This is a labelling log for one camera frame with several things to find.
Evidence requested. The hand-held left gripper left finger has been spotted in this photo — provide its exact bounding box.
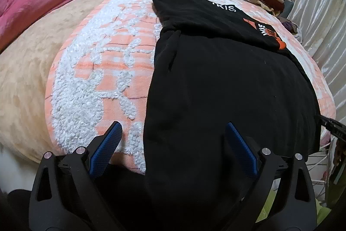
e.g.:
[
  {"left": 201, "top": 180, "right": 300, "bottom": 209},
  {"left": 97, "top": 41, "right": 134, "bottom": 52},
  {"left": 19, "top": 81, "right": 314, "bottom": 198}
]
[{"left": 28, "top": 121, "right": 123, "bottom": 231}]

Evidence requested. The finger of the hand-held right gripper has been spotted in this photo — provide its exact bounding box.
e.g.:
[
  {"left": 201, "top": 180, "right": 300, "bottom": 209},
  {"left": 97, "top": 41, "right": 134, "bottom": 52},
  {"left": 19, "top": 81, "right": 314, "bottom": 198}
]
[{"left": 318, "top": 115, "right": 346, "bottom": 143}]

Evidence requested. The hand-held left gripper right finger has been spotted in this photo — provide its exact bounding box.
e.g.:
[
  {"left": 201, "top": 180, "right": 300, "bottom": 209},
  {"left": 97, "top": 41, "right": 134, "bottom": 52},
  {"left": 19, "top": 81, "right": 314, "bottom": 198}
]
[{"left": 226, "top": 122, "right": 317, "bottom": 231}]

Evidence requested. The black sweater with orange cuffs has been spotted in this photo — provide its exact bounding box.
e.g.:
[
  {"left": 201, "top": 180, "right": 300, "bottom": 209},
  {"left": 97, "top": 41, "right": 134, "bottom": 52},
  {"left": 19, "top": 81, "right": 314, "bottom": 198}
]
[{"left": 103, "top": 0, "right": 323, "bottom": 231}]

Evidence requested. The yellow-green cloth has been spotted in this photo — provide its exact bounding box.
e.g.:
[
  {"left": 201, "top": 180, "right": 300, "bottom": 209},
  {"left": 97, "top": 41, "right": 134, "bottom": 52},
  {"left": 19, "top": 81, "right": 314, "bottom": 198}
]
[{"left": 254, "top": 184, "right": 332, "bottom": 225}]

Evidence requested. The orange white checkered blanket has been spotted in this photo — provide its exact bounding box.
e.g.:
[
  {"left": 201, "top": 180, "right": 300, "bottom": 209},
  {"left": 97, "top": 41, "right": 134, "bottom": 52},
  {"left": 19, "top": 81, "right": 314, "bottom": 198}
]
[{"left": 45, "top": 0, "right": 337, "bottom": 175}]

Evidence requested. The beige fleece blanket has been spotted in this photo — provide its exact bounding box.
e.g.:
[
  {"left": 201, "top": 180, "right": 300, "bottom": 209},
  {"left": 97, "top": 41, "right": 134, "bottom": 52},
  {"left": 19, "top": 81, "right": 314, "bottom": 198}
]
[{"left": 0, "top": 0, "right": 195, "bottom": 164}]

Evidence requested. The purple brown crumpled garment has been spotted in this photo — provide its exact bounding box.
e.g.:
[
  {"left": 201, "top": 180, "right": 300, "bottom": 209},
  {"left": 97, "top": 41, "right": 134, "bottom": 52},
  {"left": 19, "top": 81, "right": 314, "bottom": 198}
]
[{"left": 278, "top": 16, "right": 302, "bottom": 37}]

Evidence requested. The white satin curtain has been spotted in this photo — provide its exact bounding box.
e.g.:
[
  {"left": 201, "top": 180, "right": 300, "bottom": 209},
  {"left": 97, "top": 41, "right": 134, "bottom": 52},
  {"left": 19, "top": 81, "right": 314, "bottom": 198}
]
[{"left": 287, "top": 0, "right": 346, "bottom": 124}]

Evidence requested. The white wire rack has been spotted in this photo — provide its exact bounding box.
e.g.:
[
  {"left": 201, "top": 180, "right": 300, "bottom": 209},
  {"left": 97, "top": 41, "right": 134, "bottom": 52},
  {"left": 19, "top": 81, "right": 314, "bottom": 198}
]
[{"left": 307, "top": 136, "right": 334, "bottom": 195}]

